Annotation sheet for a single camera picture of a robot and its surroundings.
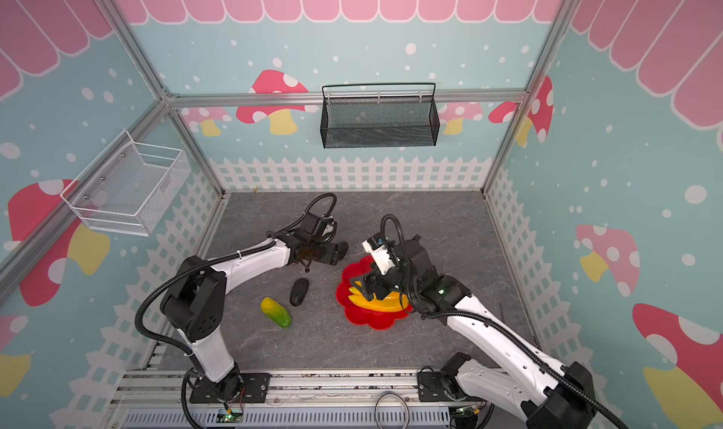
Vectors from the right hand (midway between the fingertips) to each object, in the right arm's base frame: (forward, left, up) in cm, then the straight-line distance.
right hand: (362, 271), depth 72 cm
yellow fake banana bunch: (-1, -10, -17) cm, 19 cm away
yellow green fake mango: (-4, +27, -18) cm, 32 cm away
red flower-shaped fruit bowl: (-4, +1, -21) cm, 21 cm away
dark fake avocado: (+19, +8, -19) cm, 28 cm away
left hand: (+14, +11, -15) cm, 24 cm away
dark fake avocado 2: (+3, +21, -19) cm, 29 cm away
